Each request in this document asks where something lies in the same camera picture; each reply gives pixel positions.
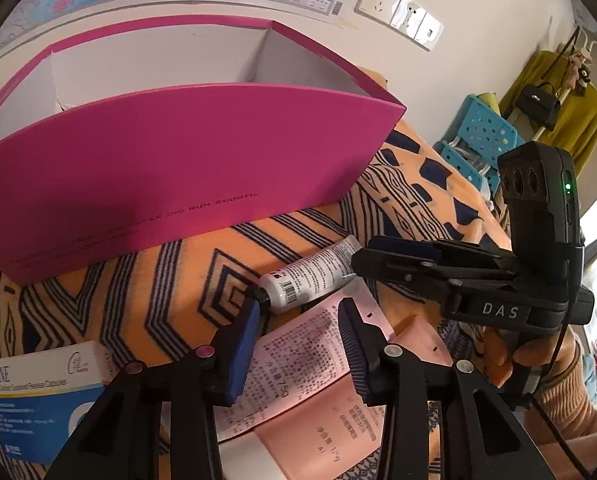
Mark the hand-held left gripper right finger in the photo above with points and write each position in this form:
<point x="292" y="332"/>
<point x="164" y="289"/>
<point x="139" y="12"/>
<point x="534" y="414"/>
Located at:
<point x="354" y="355"/>

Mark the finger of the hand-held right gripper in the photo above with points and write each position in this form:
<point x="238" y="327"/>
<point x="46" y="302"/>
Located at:
<point x="403" y="272"/>
<point x="403" y="246"/>

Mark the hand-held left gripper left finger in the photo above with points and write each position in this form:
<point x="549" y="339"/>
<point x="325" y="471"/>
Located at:
<point x="243" y="355"/>

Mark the printed paper leaflet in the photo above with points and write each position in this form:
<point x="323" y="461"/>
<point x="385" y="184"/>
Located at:
<point x="298" y="340"/>

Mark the large pink tube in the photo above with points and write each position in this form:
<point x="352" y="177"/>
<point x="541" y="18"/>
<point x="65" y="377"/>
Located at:
<point x="328" y="440"/>

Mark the white cream tube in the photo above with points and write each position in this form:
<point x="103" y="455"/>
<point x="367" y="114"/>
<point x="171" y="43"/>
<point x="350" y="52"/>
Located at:
<point x="308" y="275"/>

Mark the pink cardboard box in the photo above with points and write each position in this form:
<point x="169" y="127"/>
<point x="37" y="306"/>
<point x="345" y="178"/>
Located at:
<point x="178" y="160"/>

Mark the blue and white medicine box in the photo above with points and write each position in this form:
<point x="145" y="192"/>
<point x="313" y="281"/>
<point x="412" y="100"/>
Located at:
<point x="33" y="400"/>

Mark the person's right forearm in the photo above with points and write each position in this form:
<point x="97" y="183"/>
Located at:
<point x="573" y="405"/>

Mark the person's right hand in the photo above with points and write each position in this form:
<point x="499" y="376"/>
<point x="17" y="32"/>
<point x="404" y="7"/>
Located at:
<point x="500" y="352"/>

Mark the blue plastic basket rack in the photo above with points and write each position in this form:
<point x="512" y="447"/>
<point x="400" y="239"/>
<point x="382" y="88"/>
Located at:
<point x="483" y="132"/>

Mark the yellow hanging garment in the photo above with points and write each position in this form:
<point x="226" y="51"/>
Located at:
<point x="578" y="115"/>

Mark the black handbag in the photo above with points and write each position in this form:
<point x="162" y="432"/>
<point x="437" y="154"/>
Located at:
<point x="538" y="105"/>

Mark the orange patterned blanket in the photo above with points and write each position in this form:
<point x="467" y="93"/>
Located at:
<point x="153" y="280"/>

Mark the yellow green cup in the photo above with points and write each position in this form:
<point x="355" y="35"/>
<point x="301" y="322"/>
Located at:
<point x="486" y="101"/>

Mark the small plush toy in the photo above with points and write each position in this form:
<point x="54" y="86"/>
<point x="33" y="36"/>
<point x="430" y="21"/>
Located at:
<point x="580" y="70"/>

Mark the white coat rack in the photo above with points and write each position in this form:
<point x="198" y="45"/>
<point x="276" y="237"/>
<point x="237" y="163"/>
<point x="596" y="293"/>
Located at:
<point x="583" y="32"/>

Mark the white wall sockets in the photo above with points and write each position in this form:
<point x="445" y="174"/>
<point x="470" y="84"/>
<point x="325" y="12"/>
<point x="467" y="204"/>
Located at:
<point x="428" y="30"/>

